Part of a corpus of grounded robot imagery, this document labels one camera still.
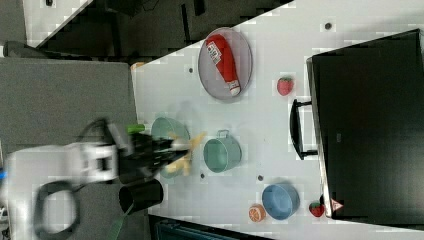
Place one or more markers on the grey round plate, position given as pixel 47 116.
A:
pixel 211 78

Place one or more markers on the blue bowl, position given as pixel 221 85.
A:
pixel 280 200

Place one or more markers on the red ketchup bottle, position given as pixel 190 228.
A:
pixel 221 55

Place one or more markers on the black toaster oven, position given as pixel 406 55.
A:
pixel 368 112

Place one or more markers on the light red strawberry toy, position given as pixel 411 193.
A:
pixel 285 85

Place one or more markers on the orange slice toy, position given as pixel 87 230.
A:
pixel 257 213

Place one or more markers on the yellow banana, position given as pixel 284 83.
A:
pixel 183 163

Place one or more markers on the grey foam board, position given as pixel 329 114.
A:
pixel 49 102

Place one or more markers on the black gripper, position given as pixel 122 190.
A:
pixel 148 156

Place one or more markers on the green marker object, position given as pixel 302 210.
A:
pixel 135 128

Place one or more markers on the dark red strawberry toy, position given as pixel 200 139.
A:
pixel 316 209

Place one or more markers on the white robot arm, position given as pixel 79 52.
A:
pixel 40 185

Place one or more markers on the black cylinder lower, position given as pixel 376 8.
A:
pixel 140 196

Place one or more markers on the green perforated colander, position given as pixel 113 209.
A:
pixel 166 130

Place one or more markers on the green metal bucket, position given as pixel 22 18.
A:
pixel 222 153

